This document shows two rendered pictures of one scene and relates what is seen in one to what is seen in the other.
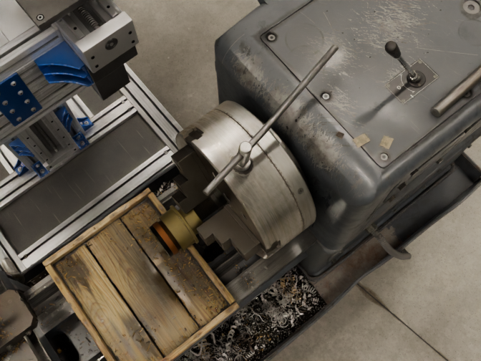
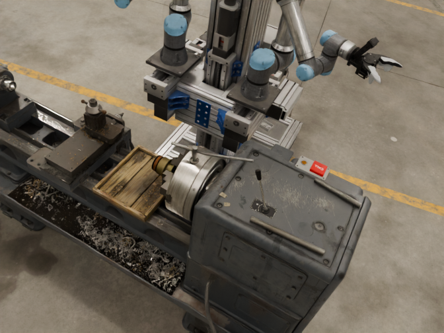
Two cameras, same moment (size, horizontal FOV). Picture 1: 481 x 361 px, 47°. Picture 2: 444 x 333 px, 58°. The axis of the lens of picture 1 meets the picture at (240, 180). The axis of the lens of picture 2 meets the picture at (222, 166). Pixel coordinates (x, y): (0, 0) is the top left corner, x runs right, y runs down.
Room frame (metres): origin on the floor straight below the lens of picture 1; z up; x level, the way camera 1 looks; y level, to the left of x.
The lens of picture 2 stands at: (-0.12, -1.00, 2.46)
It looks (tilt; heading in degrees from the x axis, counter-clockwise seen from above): 48 degrees down; 58
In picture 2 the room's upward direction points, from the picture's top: 11 degrees clockwise
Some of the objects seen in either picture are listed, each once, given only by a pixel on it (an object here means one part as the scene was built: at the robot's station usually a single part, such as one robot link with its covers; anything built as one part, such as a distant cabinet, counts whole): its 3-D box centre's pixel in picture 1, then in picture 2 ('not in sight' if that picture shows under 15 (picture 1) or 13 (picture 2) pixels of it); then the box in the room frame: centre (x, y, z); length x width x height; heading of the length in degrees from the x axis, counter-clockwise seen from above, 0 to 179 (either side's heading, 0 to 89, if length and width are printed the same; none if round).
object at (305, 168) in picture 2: not in sight; (310, 171); (0.82, -0.20, 1.23); 0.13 x 0.08 x 0.05; 127
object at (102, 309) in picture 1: (140, 285); (141, 181); (0.21, 0.23, 0.89); 0.36 x 0.30 x 0.04; 37
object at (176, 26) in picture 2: not in sight; (175, 30); (0.57, 0.80, 1.33); 0.13 x 0.12 x 0.14; 60
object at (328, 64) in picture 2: not in sight; (324, 63); (1.07, 0.20, 1.46); 0.11 x 0.08 x 0.11; 18
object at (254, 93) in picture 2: not in sight; (256, 84); (0.88, 0.41, 1.21); 0.15 x 0.15 x 0.10
